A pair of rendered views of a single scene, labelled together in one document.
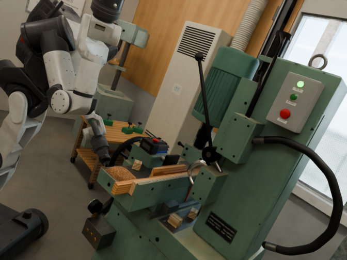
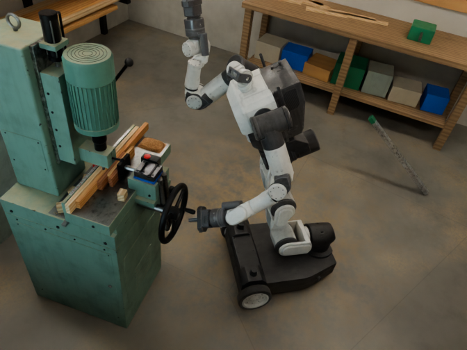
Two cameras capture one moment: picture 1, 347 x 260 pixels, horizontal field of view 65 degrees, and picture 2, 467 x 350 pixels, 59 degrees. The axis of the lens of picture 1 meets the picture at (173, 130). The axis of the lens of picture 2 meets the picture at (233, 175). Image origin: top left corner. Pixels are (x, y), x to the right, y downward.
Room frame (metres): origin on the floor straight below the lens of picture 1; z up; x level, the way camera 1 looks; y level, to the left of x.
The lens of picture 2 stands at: (2.59, -0.12, 2.22)
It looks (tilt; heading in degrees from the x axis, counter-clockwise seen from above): 42 degrees down; 157
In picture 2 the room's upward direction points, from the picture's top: 8 degrees clockwise
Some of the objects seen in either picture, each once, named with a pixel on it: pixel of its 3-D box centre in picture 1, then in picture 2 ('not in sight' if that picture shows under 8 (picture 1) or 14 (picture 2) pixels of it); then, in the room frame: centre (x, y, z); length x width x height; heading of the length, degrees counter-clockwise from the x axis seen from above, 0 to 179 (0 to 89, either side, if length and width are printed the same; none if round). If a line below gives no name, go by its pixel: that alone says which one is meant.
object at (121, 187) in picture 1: (171, 179); (116, 160); (1.07, -0.07, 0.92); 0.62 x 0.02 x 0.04; 145
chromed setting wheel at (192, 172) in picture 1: (201, 175); not in sight; (0.98, -0.17, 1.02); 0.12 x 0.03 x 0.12; 55
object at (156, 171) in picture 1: (168, 172); (121, 164); (1.11, -0.05, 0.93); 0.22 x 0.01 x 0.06; 145
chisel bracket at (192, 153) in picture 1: (197, 158); (98, 154); (1.14, -0.15, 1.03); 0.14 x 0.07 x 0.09; 55
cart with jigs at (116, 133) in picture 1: (114, 148); not in sight; (2.64, 0.50, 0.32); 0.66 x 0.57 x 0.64; 136
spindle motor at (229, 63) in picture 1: (224, 88); (92, 91); (1.16, -0.13, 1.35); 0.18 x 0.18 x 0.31
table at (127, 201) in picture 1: (158, 174); (132, 181); (1.17, -0.01, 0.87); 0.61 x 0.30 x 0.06; 145
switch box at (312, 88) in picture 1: (294, 102); not in sight; (0.86, -0.31, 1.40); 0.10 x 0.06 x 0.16; 55
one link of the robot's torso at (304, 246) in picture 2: not in sight; (290, 237); (1.23, 0.90, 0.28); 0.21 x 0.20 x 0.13; 85
